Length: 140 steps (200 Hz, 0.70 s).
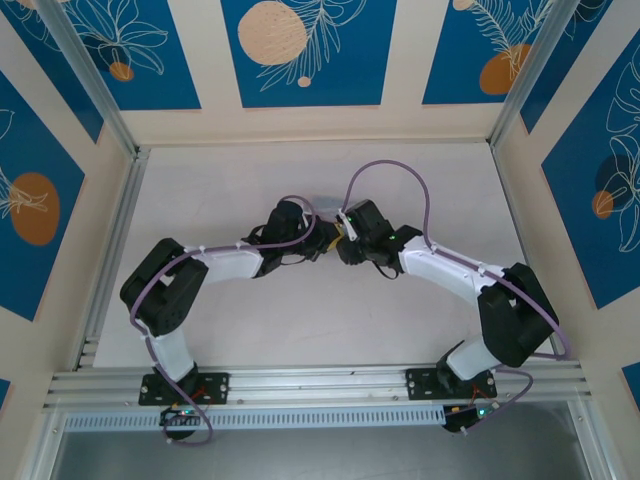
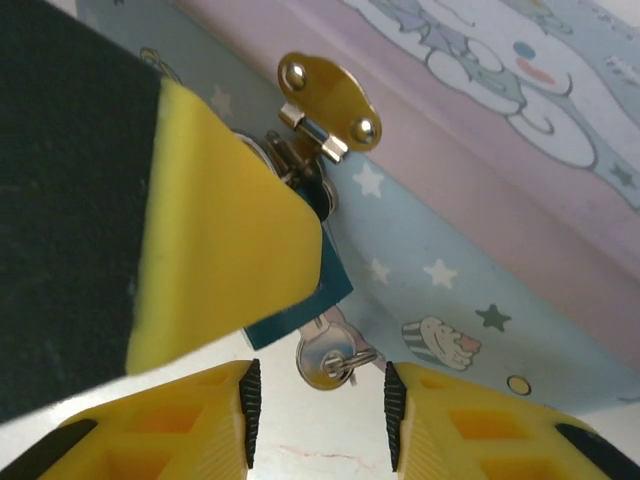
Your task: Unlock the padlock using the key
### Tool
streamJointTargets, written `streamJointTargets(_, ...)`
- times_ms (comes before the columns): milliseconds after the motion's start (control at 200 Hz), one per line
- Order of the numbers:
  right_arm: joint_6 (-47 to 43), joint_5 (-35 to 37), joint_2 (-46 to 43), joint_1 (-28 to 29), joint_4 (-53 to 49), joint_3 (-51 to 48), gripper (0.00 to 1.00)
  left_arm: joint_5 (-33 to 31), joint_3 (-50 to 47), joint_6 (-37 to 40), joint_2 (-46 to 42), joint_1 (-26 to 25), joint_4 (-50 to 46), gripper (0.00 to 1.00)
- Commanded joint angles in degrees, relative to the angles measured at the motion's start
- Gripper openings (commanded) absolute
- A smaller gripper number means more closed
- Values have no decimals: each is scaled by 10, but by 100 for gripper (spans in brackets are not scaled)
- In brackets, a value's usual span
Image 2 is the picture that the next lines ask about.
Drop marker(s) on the pastel cartoon tin box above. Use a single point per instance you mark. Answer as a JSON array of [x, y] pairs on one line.
[[500, 225]]

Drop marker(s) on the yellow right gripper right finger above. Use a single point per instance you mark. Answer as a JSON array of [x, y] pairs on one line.
[[475, 430]]

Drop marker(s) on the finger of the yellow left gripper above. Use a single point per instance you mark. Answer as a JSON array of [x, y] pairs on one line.
[[200, 225]]

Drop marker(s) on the gold hasp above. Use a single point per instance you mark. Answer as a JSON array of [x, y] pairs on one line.
[[330, 95]]

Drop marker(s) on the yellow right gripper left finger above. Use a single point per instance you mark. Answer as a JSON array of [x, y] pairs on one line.
[[165, 425]]

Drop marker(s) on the silver key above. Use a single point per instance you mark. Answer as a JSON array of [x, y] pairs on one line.
[[312, 361]]

